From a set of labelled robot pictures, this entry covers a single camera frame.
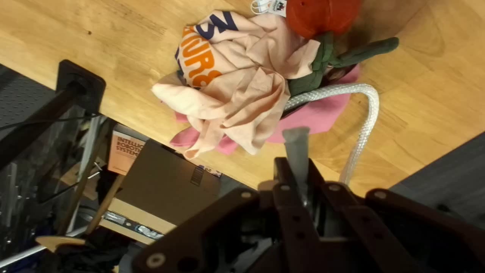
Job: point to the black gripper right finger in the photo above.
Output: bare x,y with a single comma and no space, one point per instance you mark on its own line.
300,165

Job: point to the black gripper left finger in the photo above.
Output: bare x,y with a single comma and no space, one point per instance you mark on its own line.
283,178

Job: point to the peach shirt with orange print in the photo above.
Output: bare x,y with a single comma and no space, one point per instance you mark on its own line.
233,81

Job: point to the pink cloth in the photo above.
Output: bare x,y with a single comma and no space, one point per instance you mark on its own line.
317,116

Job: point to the dark green cloth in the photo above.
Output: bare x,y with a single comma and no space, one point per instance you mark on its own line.
330,66

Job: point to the red cloth ball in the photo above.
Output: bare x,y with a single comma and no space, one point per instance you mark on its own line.
312,18

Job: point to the cardboard box beside table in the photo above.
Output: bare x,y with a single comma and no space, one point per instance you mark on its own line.
154,191

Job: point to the black camera stand pole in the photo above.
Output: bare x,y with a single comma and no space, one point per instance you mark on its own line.
74,87

